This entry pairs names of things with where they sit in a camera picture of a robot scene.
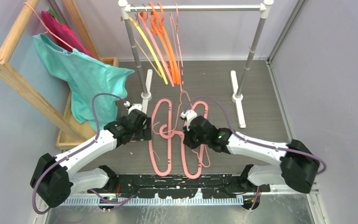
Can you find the orange plastic hanger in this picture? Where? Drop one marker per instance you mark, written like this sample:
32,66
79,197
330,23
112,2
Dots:
153,22

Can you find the pink metal-hook hanger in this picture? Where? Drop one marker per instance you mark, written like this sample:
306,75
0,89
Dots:
157,49

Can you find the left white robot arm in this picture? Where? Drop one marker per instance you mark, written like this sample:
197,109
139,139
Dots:
55,178

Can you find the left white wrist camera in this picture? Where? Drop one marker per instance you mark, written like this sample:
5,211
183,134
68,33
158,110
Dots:
136,107

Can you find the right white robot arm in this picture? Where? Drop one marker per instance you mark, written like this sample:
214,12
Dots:
291,163

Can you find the wooden clothes rack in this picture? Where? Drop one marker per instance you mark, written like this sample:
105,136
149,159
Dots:
22,126

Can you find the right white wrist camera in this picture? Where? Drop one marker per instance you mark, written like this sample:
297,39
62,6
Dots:
188,115

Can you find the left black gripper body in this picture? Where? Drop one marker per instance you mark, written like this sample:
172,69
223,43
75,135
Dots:
141,134

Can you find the thin pink wire hanger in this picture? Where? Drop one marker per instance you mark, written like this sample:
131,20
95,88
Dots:
46,28

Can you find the yellow hanger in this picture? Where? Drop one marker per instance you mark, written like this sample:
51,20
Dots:
149,49

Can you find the teal t-shirt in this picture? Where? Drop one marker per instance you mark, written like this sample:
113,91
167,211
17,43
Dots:
95,86

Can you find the magenta garment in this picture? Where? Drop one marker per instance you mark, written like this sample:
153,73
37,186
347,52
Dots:
63,36

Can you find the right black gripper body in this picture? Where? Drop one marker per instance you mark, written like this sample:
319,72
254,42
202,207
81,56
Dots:
194,139

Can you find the right thick pink hanger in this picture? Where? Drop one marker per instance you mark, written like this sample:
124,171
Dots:
192,160

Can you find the white metal clothes rack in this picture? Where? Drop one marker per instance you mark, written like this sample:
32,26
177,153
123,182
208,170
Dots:
208,30

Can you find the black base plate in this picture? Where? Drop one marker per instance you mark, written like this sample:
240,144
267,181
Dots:
173,190

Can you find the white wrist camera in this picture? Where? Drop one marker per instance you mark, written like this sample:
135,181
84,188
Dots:
188,115
136,107

